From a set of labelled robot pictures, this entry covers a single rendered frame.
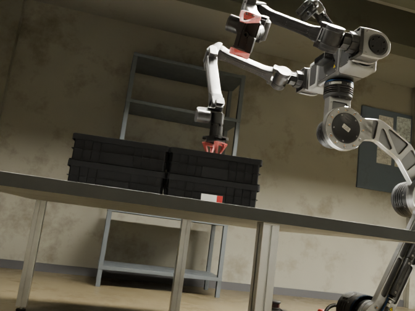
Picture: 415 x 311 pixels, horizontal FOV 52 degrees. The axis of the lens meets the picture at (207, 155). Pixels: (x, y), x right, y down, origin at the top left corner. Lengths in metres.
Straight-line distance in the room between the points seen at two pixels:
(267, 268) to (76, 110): 3.56
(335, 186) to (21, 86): 3.69
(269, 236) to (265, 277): 0.13
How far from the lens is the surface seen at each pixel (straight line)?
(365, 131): 2.04
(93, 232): 4.58
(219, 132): 1.84
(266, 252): 1.45
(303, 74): 2.31
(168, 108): 4.13
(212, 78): 2.05
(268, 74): 2.25
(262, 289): 1.46
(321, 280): 5.26
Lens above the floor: 0.61
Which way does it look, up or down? 10 degrees up
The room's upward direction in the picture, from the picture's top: 7 degrees clockwise
